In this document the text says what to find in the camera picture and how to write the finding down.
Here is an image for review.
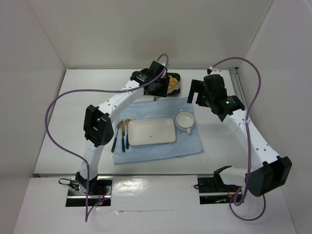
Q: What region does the gold knife green handle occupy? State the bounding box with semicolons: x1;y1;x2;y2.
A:
121;120;125;153

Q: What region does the aluminium rail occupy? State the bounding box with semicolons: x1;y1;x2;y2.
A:
229;67;249;109

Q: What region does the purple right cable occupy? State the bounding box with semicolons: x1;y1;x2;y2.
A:
207;57;266;221

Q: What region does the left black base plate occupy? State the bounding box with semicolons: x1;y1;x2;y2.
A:
65;178;113;207

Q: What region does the gold spoon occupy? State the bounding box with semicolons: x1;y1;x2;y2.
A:
125;118;131;149

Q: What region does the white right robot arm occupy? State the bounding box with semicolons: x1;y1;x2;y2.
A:
187;74;292;197

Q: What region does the gold fork green handle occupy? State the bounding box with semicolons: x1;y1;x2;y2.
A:
111;120;123;153

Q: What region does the white rectangular plate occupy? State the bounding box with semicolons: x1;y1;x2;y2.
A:
128;117;176;146

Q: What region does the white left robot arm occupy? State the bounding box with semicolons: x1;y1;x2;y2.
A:
76;61;169;194

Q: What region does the white round bowl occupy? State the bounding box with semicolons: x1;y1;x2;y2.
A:
175;109;195;135

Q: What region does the light blue cloth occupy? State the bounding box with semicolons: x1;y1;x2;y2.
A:
113;98;204;165

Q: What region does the orange striped bread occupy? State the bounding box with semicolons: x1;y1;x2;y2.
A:
168;75;178;90

